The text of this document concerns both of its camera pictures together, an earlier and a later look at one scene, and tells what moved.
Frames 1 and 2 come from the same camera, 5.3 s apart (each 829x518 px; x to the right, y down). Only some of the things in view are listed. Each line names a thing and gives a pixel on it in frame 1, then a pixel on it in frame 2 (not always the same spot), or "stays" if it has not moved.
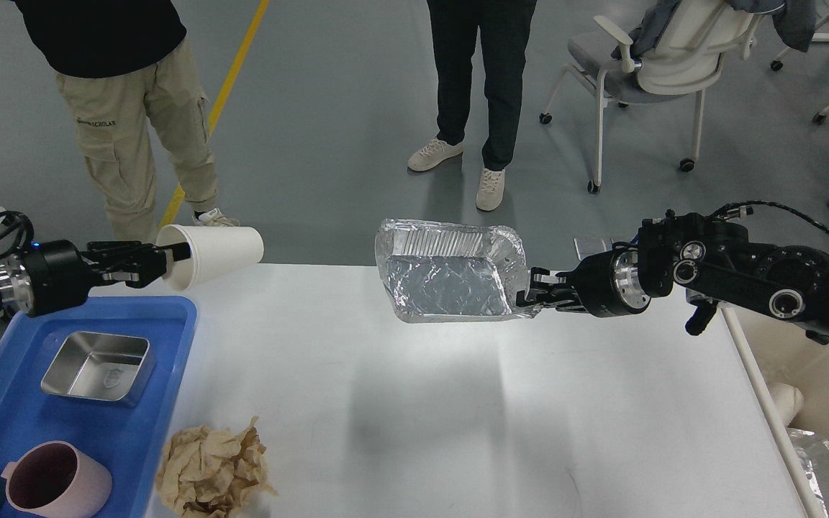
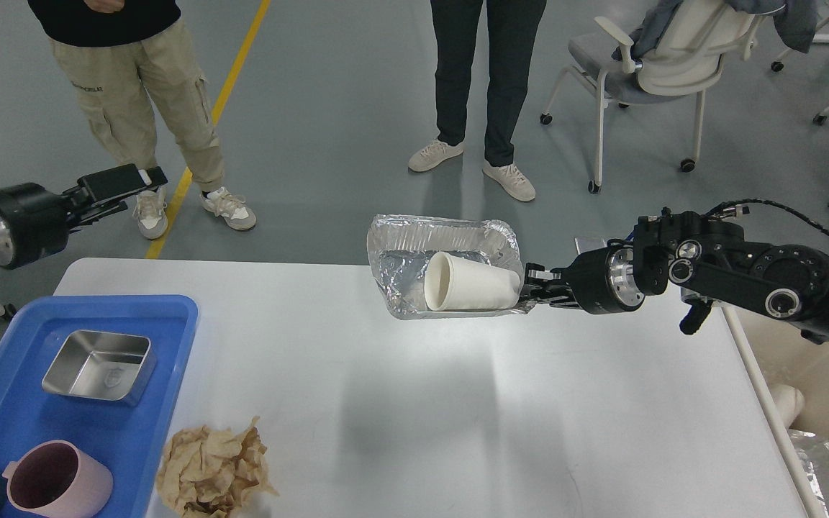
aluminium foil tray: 436,271 stays
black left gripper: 59,278 → 21,222
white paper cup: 215,251 → 452,283
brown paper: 209,472 stays
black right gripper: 607,283 stays
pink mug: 55,479 stays
